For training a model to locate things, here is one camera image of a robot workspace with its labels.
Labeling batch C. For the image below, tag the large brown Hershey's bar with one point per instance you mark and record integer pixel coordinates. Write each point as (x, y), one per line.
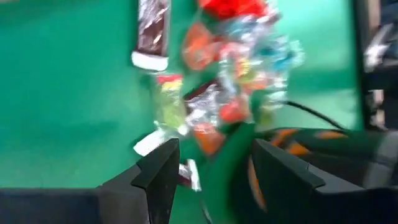
(152, 34)

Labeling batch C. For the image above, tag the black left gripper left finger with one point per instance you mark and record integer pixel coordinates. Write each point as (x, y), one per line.
(155, 186)

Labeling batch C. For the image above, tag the red KitKat wrapper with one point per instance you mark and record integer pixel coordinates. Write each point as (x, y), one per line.
(233, 7)

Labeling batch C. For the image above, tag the yellow orange candy clear wrapper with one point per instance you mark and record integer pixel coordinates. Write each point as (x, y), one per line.
(245, 68)

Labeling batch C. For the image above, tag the silver brown Hershey's bar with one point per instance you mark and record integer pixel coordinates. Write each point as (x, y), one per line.
(202, 105)

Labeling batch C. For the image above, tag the blue candy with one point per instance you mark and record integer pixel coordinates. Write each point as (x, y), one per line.
(283, 59)

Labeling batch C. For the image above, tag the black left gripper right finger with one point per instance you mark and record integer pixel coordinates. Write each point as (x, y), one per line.
(295, 193)

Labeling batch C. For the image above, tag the red print clear candy wrapper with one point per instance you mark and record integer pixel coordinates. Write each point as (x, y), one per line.
(233, 112)

